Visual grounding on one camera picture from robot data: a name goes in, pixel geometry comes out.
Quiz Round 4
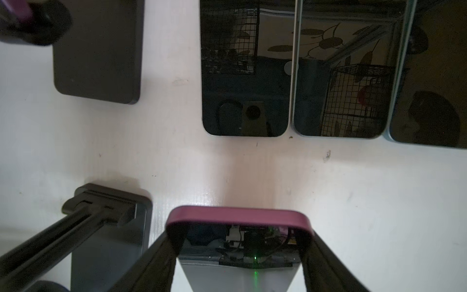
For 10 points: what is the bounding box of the middle right black stand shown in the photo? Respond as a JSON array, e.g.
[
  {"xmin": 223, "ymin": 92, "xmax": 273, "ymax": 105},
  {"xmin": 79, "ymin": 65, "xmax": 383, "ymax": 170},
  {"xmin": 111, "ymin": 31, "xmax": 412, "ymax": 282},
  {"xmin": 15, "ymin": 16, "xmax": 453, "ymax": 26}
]
[{"xmin": 1, "ymin": 184, "xmax": 153, "ymax": 292}]

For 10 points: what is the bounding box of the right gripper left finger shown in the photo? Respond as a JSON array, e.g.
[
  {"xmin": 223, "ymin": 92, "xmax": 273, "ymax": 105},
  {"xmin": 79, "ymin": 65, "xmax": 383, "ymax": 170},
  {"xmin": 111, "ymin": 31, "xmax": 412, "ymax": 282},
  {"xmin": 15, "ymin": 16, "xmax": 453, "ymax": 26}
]
[{"xmin": 109, "ymin": 232, "xmax": 177, "ymax": 292}]

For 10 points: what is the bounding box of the black stand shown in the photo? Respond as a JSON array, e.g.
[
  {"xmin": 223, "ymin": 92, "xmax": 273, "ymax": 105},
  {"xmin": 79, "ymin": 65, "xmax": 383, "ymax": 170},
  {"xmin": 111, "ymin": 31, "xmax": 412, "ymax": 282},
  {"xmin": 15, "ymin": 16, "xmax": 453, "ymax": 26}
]
[
  {"xmin": 53, "ymin": 0, "xmax": 145, "ymax": 105},
  {"xmin": 1, "ymin": 184, "xmax": 153, "ymax": 292}
]

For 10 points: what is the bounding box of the green phone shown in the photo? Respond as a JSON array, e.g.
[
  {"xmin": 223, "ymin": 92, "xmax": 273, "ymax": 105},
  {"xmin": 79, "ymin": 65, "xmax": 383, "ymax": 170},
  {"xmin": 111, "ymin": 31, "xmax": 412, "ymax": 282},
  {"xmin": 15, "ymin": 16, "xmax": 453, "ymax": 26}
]
[{"xmin": 293, "ymin": 1, "xmax": 414, "ymax": 139}]

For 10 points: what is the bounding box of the back right black stand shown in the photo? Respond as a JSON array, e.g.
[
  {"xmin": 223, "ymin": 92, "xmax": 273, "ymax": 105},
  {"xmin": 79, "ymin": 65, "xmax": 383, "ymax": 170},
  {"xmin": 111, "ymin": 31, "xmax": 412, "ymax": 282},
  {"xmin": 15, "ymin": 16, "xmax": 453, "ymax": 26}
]
[{"xmin": 53, "ymin": 0, "xmax": 145, "ymax": 105}]

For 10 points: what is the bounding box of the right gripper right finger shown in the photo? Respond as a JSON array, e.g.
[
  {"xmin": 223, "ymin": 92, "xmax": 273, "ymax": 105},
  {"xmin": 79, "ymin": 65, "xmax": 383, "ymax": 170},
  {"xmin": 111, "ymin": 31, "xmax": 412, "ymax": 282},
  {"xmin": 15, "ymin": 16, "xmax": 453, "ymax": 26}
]
[{"xmin": 295, "ymin": 229, "xmax": 368, "ymax": 292}]

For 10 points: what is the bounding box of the black phone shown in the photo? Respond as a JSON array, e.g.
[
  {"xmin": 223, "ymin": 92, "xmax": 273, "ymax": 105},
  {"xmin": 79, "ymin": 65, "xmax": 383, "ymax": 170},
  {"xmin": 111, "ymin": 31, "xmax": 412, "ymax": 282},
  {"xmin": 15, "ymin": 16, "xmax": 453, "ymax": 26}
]
[{"xmin": 200, "ymin": 1, "xmax": 296, "ymax": 137}]

